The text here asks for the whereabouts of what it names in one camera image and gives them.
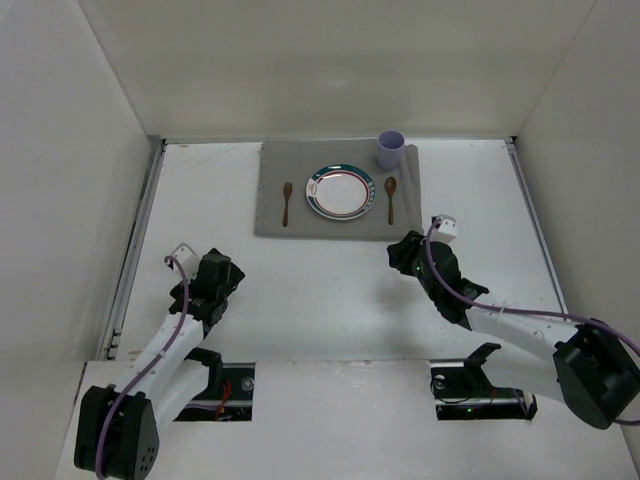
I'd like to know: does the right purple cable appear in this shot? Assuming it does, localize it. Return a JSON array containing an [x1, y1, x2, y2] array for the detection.
[[425, 219, 640, 426]]

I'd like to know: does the purple plastic cup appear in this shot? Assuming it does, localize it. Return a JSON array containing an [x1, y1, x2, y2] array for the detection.
[[377, 130, 405, 171]]

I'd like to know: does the brown wooden fork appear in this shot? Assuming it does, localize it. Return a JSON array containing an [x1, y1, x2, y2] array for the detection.
[[282, 182, 293, 227]]

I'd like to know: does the brown wooden spoon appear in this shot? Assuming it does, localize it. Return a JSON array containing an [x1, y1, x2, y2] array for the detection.
[[384, 176, 397, 225]]

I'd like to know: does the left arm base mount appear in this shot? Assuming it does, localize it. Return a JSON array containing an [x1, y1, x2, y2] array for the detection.
[[175, 363, 256, 423]]

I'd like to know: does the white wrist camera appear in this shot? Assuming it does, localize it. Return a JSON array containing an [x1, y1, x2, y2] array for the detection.
[[431, 214, 458, 244], [164, 242, 200, 278]]

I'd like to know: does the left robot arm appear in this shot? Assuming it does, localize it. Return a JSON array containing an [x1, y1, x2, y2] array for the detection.
[[73, 244, 245, 479]]

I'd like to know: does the grey cloth placemat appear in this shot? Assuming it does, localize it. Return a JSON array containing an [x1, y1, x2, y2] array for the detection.
[[254, 139, 423, 242]]

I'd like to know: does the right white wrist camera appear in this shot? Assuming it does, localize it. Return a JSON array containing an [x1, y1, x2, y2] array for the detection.
[[431, 214, 458, 244]]

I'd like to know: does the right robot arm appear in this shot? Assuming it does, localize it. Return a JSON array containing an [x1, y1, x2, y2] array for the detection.
[[387, 224, 639, 429]]

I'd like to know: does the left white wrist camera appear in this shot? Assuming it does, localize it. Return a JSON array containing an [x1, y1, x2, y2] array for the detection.
[[164, 242, 200, 278]]

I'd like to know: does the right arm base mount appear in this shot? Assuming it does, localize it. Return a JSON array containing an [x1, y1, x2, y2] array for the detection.
[[429, 343, 538, 421]]

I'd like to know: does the white plate with green rim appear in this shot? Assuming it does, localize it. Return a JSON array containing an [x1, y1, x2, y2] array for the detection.
[[304, 163, 376, 221]]

